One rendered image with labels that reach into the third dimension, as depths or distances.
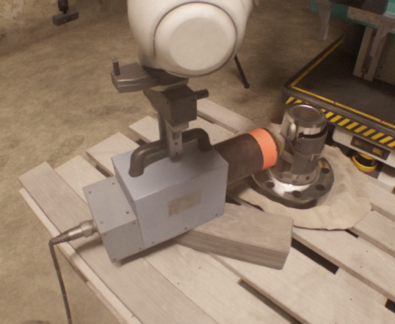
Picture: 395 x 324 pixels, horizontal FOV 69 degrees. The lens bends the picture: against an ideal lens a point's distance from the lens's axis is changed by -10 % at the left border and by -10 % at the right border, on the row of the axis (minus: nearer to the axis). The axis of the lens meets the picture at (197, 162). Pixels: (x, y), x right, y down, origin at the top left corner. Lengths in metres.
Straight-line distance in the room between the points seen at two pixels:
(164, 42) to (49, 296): 0.84
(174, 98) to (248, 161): 0.29
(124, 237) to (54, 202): 0.36
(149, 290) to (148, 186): 0.25
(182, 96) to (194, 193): 0.23
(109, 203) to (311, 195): 0.54
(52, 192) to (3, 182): 0.43
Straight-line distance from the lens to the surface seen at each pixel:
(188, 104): 0.52
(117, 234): 0.64
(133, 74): 0.51
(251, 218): 0.77
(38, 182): 1.05
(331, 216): 0.91
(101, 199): 0.68
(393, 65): 1.34
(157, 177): 0.62
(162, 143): 0.61
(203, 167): 0.64
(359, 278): 0.88
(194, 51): 0.28
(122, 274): 0.77
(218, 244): 0.76
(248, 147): 0.73
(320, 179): 0.96
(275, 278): 0.79
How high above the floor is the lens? 0.83
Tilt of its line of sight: 42 degrees down
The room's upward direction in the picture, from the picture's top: straight up
